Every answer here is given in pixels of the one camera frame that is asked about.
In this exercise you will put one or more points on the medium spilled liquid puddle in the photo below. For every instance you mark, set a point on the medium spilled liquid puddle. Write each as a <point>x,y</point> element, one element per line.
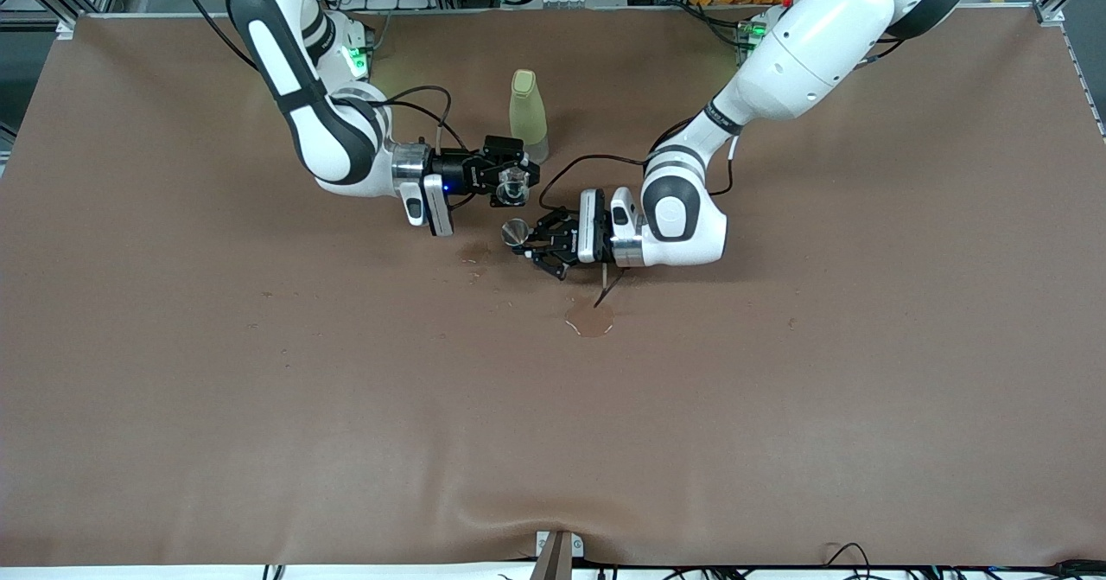
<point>473,253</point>

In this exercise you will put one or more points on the steel double-cone jigger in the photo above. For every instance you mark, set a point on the steel double-cone jigger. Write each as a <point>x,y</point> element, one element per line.
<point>515,232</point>

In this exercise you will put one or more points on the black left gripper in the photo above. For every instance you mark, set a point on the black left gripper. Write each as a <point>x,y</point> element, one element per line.
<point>563,239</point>

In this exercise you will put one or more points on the green-sleeved glass shaker bottle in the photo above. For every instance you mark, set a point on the green-sleeved glass shaker bottle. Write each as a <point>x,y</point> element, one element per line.
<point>527,109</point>

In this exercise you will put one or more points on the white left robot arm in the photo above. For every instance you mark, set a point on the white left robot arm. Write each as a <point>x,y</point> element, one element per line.
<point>821,44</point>

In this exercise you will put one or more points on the brown table mat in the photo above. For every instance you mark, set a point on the brown table mat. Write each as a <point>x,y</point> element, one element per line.
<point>553,433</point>

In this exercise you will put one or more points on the large spilled liquid puddle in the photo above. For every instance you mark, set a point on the large spilled liquid puddle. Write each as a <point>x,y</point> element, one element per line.
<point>589,321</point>

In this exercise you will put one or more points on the clear glass measuring beaker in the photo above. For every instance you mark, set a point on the clear glass measuring beaker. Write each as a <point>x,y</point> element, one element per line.
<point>512,182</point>

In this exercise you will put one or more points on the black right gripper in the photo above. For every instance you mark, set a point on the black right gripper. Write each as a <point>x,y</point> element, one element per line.
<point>451,170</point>

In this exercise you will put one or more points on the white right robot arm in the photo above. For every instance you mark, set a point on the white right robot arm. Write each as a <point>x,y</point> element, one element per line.
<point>333,130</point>

